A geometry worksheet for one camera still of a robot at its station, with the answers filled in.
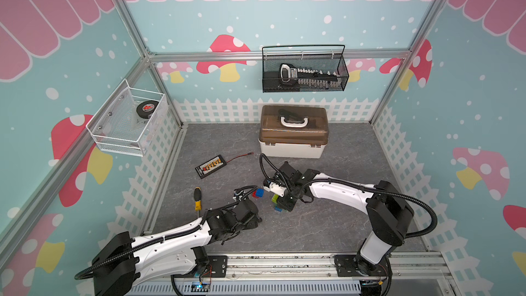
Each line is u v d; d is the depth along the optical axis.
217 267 0.75
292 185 0.67
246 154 1.06
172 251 0.48
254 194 0.90
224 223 0.59
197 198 0.90
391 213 0.45
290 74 0.89
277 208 0.87
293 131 0.89
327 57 0.93
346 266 0.74
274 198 0.79
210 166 1.00
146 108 0.79
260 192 0.89
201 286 0.72
